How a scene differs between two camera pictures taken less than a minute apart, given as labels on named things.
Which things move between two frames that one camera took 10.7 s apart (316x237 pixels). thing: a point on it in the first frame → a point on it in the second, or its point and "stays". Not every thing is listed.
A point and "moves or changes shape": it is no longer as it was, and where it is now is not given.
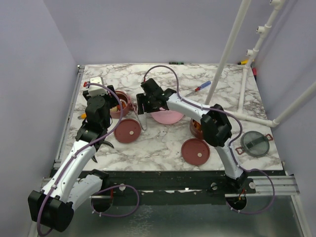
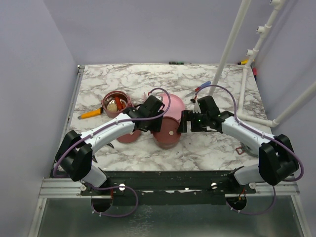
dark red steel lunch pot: x=196 y=129 moves or changes shape
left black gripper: x=112 y=99 → x=156 y=127
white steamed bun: x=114 y=109 stays
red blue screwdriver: x=207 y=83 stays
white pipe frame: x=244 y=4 stays
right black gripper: x=140 y=98 → x=189 y=115
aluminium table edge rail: x=70 y=111 stays
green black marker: x=176 y=63 stays
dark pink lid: x=195 y=151 → x=169 y=133
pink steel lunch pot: x=115 y=112 stays
